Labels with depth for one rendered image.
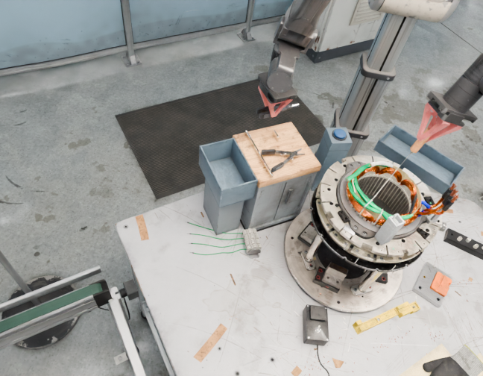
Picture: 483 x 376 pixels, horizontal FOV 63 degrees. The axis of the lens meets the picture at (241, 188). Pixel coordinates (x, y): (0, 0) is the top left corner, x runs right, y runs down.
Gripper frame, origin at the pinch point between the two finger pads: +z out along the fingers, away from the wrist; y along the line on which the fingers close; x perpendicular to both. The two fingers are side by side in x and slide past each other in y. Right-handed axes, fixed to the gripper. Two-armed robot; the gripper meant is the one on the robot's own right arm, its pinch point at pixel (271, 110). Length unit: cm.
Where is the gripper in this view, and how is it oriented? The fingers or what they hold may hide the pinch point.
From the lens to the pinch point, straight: 110.3
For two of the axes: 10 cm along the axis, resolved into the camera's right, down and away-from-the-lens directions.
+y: 4.1, 7.6, -5.0
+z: -1.1, 5.9, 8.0
